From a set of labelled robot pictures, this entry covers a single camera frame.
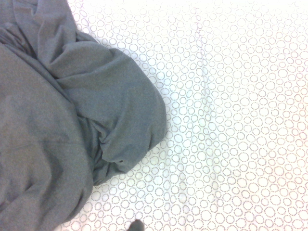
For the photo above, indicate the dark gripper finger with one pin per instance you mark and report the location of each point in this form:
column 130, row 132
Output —
column 136, row 226

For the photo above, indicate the grey cotton garment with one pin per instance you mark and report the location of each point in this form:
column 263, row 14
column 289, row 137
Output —
column 60, row 115

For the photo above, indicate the white bed mattress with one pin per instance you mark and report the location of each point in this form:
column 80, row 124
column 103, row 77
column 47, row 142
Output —
column 228, row 108

